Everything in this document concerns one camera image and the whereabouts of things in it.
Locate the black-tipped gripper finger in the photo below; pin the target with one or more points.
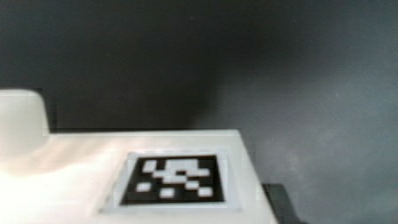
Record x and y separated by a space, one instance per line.
282 204

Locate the white front drawer tray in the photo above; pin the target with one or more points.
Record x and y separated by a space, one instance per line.
167 177

